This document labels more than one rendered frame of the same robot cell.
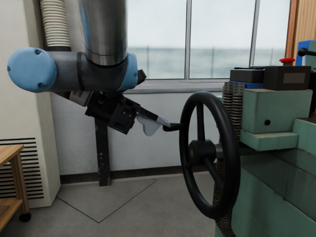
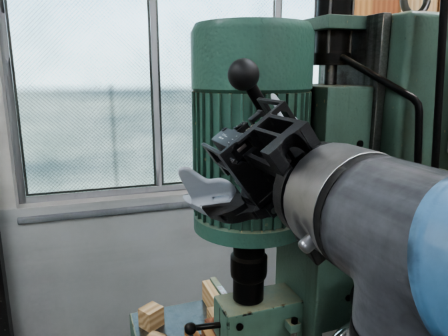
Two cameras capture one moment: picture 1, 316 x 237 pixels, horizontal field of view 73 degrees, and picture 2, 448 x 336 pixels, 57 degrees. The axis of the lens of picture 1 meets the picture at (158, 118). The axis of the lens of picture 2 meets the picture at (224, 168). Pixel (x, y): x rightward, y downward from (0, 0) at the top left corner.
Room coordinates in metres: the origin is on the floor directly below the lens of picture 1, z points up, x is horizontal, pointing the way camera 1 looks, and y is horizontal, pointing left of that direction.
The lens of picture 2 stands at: (-0.06, -0.31, 1.44)
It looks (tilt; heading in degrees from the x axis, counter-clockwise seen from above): 13 degrees down; 352
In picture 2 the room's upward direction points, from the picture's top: straight up
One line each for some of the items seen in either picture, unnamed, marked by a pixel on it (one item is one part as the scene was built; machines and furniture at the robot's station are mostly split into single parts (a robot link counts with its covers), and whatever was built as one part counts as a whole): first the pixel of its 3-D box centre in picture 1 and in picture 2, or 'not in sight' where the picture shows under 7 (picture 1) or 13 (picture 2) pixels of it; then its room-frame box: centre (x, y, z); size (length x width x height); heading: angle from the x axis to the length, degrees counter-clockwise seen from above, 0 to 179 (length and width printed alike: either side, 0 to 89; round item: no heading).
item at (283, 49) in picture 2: not in sight; (250, 132); (0.54, -0.44, 1.35); 0.18 x 0.18 x 0.31
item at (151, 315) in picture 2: not in sight; (151, 317); (0.75, -0.26, 0.92); 0.04 x 0.04 x 0.04; 43
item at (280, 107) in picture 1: (261, 106); not in sight; (0.50, -0.25, 0.92); 0.15 x 0.13 x 0.09; 12
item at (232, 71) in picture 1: (265, 75); not in sight; (0.50, -0.25, 0.99); 0.13 x 0.11 x 0.06; 12
